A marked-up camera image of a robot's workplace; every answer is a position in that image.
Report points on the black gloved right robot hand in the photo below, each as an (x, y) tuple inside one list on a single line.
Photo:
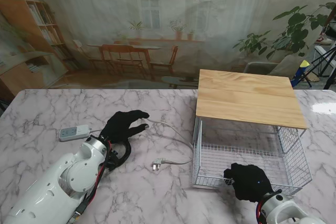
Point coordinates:
[(249, 182)]

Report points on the yellow and blue object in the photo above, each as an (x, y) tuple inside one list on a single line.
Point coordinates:
[(304, 64)]

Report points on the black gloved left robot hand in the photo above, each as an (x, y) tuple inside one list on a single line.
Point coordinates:
[(118, 127)]

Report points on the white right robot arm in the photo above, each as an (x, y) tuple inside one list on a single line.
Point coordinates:
[(283, 211)]

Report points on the printed room scene backdrop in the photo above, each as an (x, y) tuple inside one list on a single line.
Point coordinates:
[(105, 11)]

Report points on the black tripod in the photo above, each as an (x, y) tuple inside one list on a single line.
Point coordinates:
[(329, 78)]

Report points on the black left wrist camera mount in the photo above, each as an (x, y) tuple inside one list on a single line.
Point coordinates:
[(123, 153)]

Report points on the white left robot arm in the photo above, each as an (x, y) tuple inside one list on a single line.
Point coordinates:
[(52, 187)]

